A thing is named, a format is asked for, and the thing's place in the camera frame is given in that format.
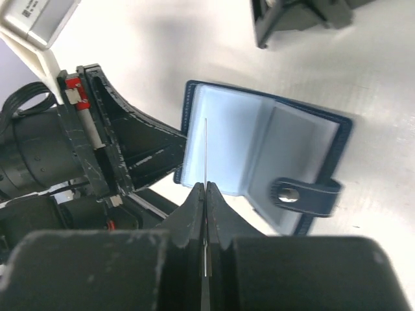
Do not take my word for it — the blue leather card holder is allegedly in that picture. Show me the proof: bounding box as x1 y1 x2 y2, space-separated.
174 80 353 236

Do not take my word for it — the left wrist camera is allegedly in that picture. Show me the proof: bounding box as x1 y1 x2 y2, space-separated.
1 0 80 50

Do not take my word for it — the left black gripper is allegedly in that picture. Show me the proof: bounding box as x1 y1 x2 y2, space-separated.
0 63 189 234

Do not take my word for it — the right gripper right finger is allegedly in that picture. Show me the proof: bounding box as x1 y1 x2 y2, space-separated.
206 183 410 310

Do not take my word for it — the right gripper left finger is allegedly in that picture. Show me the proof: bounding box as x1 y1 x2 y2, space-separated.
1 183 205 310

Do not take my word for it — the black plastic card rack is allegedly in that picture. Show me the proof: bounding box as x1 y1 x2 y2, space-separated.
250 0 371 49

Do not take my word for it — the gold credit card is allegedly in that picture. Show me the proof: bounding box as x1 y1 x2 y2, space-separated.
203 118 208 278

